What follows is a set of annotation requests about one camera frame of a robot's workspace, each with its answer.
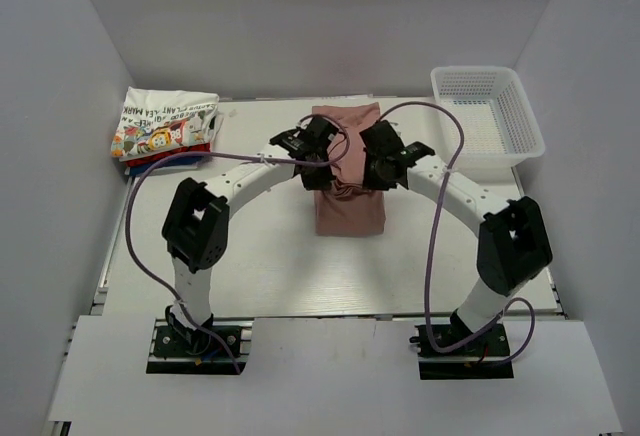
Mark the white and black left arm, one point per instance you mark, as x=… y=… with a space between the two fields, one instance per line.
x=197 y=224

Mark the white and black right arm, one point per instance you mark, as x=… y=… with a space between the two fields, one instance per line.
x=512 y=242

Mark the white cartoon-print folded t-shirt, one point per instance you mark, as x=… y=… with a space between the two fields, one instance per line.
x=158 y=121

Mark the red folded t-shirt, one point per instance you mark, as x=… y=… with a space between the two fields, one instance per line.
x=160 y=155

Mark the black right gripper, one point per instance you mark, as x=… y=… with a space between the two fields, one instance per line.
x=369 y=182

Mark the white plastic mesh basket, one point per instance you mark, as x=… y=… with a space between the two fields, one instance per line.
x=495 y=123

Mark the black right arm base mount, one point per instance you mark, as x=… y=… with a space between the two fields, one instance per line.
x=478 y=360

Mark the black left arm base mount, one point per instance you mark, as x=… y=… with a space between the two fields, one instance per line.
x=169 y=354

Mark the blue folded t-shirt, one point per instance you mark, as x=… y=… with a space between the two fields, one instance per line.
x=170 y=166

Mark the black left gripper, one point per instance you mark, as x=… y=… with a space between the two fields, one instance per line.
x=321 y=182

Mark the pink pixel-print t-shirt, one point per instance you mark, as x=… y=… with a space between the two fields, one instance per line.
x=348 y=209

